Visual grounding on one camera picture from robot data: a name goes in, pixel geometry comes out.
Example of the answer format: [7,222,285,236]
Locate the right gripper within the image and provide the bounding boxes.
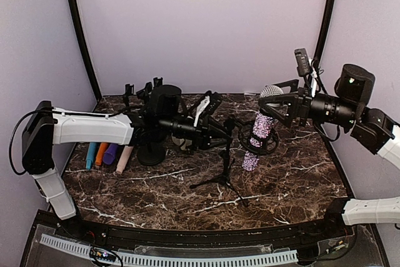
[259,78,359,127]

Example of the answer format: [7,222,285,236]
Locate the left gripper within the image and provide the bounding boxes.
[159,115,234,151]

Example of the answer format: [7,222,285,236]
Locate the black shock mount tripod stand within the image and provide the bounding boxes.
[189,117,279,207]

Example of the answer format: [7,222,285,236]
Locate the silver glitter microphone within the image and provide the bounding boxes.
[242,85,283,171]

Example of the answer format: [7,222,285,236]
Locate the black stand of pink microphone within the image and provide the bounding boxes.
[136,143,166,166]

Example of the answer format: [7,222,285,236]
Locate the black stand of orange microphone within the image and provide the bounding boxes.
[153,77,163,89]

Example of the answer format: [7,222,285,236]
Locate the black stand of purple microphone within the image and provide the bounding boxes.
[136,82,153,104]

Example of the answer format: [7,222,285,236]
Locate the pale pink toy microphone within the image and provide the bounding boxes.
[116,146,133,174]

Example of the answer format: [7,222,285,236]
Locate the black stand of blue microphone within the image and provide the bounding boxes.
[122,83,134,107]

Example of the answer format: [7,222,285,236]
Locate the purple toy microphone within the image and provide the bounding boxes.
[102,143,119,165]

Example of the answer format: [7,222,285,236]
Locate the orange toy microphone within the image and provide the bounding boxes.
[94,143,109,166]

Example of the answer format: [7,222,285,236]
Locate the blue toy microphone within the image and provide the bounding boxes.
[86,142,98,169]

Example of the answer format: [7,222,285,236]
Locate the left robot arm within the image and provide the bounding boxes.
[18,78,234,239]

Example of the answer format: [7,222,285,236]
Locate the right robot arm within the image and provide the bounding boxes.
[259,64,399,238]

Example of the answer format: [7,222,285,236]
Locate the cream ceramic mug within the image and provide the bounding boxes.
[171,136,193,151]

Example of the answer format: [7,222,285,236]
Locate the right black corner post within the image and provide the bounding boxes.
[314,0,335,61]

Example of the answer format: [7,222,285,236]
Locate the black corner post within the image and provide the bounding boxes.
[67,0,103,102]
[314,0,335,61]

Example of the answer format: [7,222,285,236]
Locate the black front rail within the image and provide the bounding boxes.
[49,213,356,249]

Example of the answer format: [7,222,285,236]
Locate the white slotted cable duct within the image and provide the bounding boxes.
[39,234,298,266]

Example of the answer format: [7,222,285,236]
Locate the left black corner post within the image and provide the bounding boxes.
[67,0,103,102]

